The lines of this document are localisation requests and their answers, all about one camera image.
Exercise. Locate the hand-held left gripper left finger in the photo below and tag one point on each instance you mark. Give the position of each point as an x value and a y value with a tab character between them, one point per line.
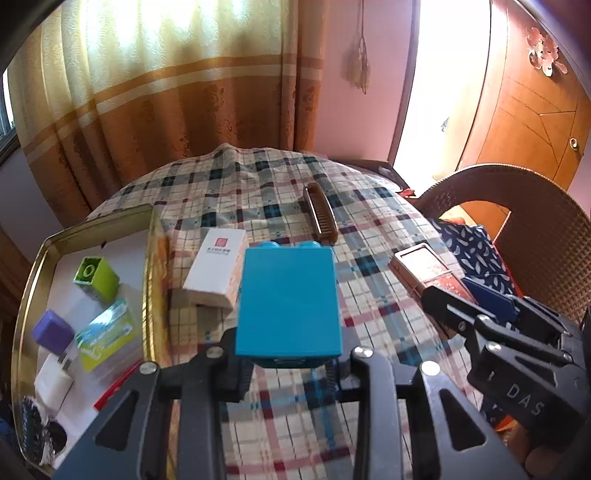
231	374

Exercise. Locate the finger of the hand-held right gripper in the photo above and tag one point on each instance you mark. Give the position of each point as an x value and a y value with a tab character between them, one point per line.
491	300
452	314

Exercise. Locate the small red item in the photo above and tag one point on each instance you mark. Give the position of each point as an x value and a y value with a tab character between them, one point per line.
408	192

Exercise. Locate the pink flower decoration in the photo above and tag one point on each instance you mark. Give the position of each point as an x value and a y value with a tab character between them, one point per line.
547	48

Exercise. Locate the green toy block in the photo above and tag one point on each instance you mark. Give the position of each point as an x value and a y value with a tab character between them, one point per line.
99	281

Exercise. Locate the white box with red label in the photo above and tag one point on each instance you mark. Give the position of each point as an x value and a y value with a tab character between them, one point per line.
212	263

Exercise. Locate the hanging dried plant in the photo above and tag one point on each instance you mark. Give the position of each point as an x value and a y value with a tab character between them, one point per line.
358	64

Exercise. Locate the blue patterned cloth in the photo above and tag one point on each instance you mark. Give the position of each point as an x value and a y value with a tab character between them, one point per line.
475	249

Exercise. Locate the brown wicker chair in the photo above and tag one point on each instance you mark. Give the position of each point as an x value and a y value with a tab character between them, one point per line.
554	217

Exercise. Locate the blue toy block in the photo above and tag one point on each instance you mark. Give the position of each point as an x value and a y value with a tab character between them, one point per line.
286	304

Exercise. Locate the dark wooden door frame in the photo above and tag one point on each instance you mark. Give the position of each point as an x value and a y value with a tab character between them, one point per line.
406	69

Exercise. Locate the white charger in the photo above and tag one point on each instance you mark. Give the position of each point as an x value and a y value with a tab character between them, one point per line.
53	383

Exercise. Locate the window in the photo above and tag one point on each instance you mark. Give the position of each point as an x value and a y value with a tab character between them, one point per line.
7	124

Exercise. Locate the purple plastic box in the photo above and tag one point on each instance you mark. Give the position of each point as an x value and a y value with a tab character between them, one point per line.
53	330

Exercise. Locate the red patterned box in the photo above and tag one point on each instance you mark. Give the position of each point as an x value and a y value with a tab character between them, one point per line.
425	267

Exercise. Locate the dark wooden furniture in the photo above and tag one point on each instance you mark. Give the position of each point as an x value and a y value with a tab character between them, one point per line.
369	168

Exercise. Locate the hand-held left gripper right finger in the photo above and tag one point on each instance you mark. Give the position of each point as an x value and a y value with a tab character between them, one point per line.
346	376

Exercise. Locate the person's right hand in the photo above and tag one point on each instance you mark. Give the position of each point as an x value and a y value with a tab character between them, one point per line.
526	445

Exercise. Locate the orange striped curtain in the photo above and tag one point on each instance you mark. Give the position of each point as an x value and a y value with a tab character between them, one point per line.
161	92

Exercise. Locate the red pen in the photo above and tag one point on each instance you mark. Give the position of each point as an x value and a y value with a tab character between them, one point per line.
113	392

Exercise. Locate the gold tin tray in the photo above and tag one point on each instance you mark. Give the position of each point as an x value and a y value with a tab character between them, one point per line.
129	300

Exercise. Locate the yellow-green plastic packet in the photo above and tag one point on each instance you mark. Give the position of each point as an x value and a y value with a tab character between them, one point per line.
108	341

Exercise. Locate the brown comb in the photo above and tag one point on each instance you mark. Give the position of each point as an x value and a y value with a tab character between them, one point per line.
318	212

